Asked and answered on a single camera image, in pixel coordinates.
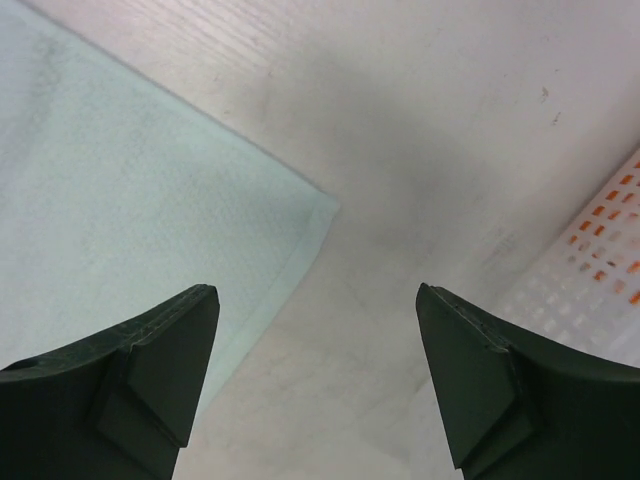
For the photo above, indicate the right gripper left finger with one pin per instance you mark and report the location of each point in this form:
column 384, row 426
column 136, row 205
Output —
column 118, row 404

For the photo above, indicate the orange white rolled towel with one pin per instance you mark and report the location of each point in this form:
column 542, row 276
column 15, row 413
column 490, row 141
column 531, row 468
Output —
column 603, row 241

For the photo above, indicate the light green towel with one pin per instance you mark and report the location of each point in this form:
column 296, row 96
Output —
column 116, row 195

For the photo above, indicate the white plastic basket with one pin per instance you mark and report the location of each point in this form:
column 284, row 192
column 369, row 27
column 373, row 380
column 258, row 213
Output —
column 583, row 292

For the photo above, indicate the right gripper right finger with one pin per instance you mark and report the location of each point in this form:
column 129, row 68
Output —
column 517, row 405

